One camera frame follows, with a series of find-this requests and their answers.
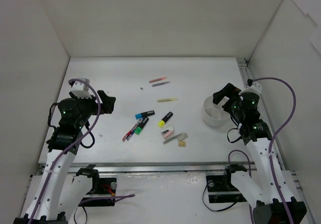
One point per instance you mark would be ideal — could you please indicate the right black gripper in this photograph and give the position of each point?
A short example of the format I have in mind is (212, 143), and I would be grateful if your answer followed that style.
(227, 98)

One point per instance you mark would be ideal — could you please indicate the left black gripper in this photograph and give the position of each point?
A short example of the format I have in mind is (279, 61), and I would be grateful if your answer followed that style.
(99, 102)

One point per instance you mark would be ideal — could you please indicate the blue cap black highlighter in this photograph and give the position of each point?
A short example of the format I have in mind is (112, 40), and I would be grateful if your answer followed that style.
(144, 114)

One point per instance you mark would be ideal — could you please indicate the red pen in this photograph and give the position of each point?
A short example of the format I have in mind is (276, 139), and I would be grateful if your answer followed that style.
(124, 138)

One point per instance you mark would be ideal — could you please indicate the yellow pen tube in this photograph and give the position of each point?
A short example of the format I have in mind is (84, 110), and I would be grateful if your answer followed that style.
(167, 99)

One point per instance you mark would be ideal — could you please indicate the purple pen tube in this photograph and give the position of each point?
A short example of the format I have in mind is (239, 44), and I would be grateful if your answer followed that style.
(161, 83)

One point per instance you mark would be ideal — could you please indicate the pink pen tube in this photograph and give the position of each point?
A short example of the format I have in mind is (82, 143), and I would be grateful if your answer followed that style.
(158, 79)

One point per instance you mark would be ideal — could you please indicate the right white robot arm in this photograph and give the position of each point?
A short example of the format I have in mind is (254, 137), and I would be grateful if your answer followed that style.
(272, 201)

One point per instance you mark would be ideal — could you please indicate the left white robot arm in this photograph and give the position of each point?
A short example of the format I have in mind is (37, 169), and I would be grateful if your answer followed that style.
(50, 204)

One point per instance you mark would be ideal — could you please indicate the white divided round container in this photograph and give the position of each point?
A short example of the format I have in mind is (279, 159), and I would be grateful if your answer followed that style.
(213, 114)

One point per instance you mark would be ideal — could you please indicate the blue pen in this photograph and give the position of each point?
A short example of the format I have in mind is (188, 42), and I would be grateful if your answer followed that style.
(132, 130)

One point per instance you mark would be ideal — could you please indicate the green cap black highlighter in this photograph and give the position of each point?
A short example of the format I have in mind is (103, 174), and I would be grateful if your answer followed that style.
(141, 125)

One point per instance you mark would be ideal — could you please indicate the yellow cap black highlighter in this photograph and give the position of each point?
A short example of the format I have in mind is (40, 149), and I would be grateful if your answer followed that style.
(164, 120)

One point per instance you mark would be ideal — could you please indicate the pink white stapler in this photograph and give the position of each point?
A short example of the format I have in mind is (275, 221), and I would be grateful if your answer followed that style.
(167, 132)

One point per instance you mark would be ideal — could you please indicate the grey eraser block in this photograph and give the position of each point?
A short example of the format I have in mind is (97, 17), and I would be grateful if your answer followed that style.
(182, 136)

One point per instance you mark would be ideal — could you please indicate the small wooden sharpener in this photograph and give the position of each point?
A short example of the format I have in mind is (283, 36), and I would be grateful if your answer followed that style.
(181, 143)

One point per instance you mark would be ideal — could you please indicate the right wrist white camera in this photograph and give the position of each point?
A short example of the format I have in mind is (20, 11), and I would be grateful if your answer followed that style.
(253, 87)

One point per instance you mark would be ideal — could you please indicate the wrist white camera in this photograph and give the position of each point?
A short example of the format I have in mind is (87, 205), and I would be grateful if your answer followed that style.
(253, 87)
(80, 88)

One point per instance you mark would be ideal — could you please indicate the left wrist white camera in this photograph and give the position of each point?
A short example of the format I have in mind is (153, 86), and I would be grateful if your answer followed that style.
(80, 88)

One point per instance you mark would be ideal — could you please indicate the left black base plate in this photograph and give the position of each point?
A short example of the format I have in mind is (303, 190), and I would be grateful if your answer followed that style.
(106, 188)

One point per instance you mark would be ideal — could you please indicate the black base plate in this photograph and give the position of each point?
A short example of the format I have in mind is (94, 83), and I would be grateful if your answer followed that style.
(219, 192)
(106, 188)

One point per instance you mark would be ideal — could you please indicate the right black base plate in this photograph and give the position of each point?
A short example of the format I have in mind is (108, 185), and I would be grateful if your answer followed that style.
(219, 192)

